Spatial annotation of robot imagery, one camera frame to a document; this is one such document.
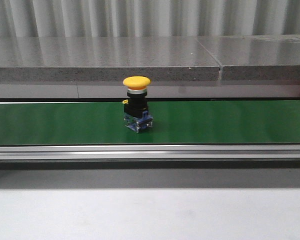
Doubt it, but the yellow mushroom push button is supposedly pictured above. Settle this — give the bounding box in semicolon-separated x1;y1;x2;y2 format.
122;76;153;133

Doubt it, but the green conveyor belt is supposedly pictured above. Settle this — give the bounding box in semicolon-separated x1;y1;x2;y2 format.
0;100;300;146

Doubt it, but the grey stone countertop slab left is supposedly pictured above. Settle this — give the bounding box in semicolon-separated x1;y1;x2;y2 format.
0;37;220;83

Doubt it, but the grey stone countertop slab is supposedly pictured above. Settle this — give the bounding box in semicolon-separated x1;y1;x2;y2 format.
197;35;300;84
0;37;220;83

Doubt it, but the grey stone countertop slab right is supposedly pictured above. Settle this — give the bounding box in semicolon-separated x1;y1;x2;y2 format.
197;35;300;84

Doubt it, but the grey pleated curtain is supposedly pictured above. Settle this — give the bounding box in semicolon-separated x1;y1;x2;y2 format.
0;0;300;37

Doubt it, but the aluminium conveyor frame rail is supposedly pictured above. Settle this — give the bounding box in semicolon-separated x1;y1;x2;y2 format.
0;144;300;163

